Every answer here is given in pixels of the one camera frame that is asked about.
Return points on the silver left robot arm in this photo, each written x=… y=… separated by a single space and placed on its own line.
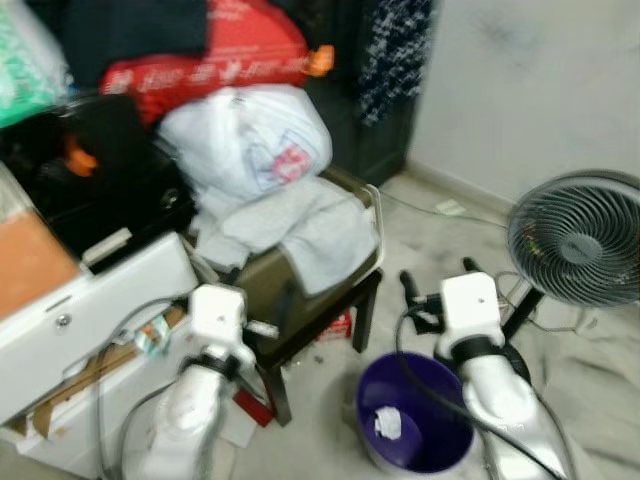
x=185 y=420

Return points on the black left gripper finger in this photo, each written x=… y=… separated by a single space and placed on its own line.
x=232 y=276
x=288 y=305

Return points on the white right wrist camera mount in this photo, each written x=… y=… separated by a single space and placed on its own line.
x=470 y=305

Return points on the small orange object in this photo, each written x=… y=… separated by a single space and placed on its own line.
x=319 y=61
x=80 y=158

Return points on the red printed bag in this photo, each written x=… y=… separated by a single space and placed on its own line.
x=230 y=50

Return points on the green white plastic bag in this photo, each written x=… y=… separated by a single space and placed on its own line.
x=25 y=70

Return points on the crumpled white paper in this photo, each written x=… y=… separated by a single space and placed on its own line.
x=388 y=424

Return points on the white drawer unit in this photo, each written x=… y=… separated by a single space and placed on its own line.
x=90 y=310

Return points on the white printed plastic bag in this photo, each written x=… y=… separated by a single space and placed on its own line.
x=240 y=140

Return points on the small red box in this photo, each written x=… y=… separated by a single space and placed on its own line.
x=337 y=326

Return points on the navy white-dotted garment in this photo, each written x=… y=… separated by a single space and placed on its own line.
x=395 y=50

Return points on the olive brown box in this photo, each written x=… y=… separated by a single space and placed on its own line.
x=265 y=295

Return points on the brown cardboard sheet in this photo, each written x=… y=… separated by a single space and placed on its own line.
x=70 y=385

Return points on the black cloth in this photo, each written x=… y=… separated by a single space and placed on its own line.
x=120 y=35

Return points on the grey pedestal fan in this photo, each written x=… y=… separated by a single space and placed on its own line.
x=575 y=240

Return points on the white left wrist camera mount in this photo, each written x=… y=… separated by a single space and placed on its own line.
x=218 y=315

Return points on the light grey towel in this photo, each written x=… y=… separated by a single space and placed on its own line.
x=310 y=240

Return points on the black bag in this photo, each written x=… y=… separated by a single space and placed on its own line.
x=110 y=200

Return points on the purple bucket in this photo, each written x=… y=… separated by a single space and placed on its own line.
x=420 y=440

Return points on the dark wooden stool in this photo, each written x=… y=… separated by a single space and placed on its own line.
x=365 y=310

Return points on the orange board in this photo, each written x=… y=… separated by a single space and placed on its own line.
x=30 y=265

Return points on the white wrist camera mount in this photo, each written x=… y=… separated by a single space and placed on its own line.
x=470 y=305
x=218 y=315

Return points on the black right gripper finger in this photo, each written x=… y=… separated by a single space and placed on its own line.
x=410 y=288
x=471 y=268

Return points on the flat red packet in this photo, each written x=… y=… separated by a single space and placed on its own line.
x=255 y=407

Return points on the black wardrobe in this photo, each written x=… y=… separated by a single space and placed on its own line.
x=345 y=130

